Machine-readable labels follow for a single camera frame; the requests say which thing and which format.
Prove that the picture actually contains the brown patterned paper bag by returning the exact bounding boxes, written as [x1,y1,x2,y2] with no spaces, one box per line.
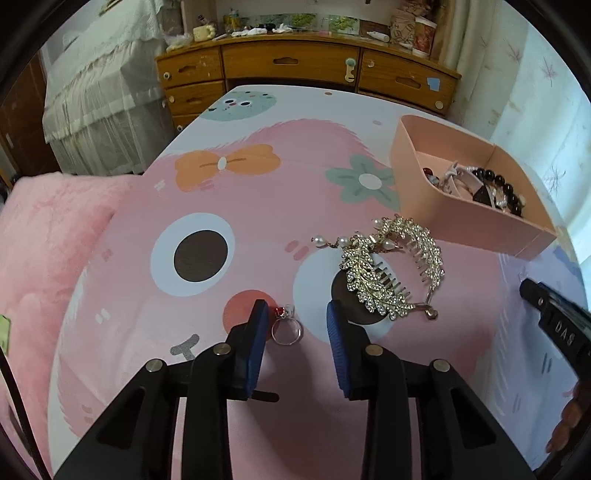
[388,11,416,49]

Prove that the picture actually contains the cartoon printed table cover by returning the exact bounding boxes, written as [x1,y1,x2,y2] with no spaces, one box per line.
[46,83,591,480]

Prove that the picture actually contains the person's right hand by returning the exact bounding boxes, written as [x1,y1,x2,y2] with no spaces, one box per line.
[545,381,591,455]

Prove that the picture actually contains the pink bed quilt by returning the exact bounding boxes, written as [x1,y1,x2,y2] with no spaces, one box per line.
[0,173,144,480]

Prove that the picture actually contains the printed paper cup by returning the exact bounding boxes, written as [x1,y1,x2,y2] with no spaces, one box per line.
[412,16,437,58]

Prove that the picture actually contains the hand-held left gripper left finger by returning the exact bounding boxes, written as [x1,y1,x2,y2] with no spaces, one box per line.
[54,299,280,480]

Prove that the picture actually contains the brown wooden door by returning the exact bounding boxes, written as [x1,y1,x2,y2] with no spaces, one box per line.
[0,55,61,185]

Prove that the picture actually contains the wooden desk with drawers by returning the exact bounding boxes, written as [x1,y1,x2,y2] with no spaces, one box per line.
[154,25,462,134]

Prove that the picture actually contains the pink box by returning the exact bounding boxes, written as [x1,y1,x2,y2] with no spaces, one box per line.
[389,115,558,260]

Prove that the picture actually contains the white floral curtain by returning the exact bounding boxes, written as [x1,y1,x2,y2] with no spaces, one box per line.
[443,0,591,241]

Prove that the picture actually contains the bed with white lace cover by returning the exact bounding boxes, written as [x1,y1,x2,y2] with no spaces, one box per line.
[41,0,169,176]

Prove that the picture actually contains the gold rhinestone hair comb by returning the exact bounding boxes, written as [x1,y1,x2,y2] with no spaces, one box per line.
[311,216,446,322]

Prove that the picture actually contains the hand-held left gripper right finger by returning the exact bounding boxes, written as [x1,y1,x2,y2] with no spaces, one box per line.
[326,300,536,480]

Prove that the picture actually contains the silver gemstone ring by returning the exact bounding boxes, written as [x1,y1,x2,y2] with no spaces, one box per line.
[270,305,304,345]

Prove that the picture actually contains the dark bead bracelet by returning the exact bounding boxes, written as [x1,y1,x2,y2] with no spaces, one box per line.
[421,165,528,219]

